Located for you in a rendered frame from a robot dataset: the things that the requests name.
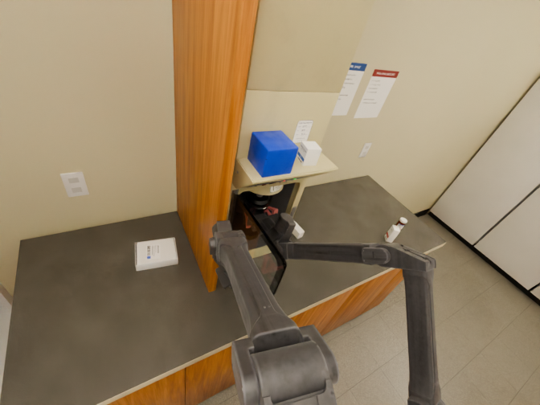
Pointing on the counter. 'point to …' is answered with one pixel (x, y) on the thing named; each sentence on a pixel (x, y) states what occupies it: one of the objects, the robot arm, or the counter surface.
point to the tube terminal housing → (258, 112)
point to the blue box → (272, 153)
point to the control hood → (243, 170)
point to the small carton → (308, 153)
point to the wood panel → (208, 112)
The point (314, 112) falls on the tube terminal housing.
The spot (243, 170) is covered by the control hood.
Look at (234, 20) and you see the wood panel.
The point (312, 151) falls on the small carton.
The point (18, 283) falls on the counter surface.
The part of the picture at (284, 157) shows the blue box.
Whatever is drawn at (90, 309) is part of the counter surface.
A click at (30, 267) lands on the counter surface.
